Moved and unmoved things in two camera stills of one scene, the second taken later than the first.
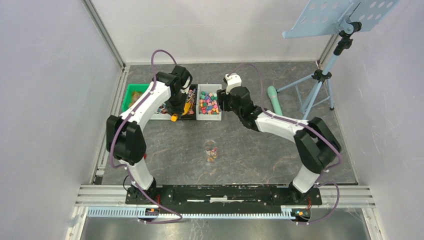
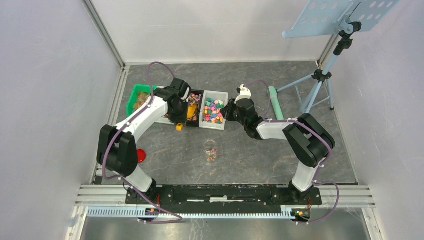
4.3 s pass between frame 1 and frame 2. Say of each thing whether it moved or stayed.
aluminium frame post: stayed
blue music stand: stayed
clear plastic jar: stayed
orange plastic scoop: moved
